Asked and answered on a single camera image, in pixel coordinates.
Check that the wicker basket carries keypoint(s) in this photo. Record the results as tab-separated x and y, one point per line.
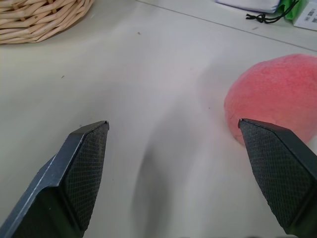
34	17

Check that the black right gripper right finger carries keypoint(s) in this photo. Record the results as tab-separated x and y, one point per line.
275	173

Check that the white barcode box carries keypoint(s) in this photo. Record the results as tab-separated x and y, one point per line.
305	18

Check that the pink plush peach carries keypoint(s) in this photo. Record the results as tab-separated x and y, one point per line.
272	86

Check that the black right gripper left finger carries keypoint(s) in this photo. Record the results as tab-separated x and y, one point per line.
74	173

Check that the white paper stack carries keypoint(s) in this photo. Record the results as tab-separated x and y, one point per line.
250	4

